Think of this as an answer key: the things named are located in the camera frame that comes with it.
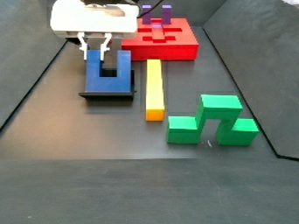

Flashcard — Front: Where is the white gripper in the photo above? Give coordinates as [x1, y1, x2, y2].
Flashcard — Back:
[50, 0, 140, 61]

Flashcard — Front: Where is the blue U-shaped block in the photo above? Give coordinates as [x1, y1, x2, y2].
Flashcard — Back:
[85, 50, 130, 93]

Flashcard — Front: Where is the red base block with slots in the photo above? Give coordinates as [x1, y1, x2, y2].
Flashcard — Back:
[121, 18, 200, 61]

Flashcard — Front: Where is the yellow long bar block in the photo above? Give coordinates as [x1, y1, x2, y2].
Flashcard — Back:
[145, 59, 164, 122]

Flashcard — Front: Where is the purple U-shaped block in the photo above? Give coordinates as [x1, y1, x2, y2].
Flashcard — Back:
[141, 4, 172, 25]

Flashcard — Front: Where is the green stepped arch block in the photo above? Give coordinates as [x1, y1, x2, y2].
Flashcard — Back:
[166, 94, 258, 146]

